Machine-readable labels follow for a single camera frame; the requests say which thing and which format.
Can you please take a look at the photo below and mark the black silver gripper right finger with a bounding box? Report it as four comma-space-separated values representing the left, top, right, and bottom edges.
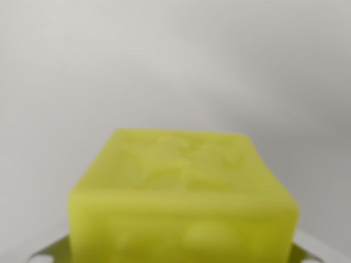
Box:
289, 242, 325, 263

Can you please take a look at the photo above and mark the black silver gripper left finger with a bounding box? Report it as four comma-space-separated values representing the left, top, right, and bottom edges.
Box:
28, 235, 72, 263

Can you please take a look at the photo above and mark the yellow embossed cube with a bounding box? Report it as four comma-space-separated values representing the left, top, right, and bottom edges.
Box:
67, 128, 300, 263

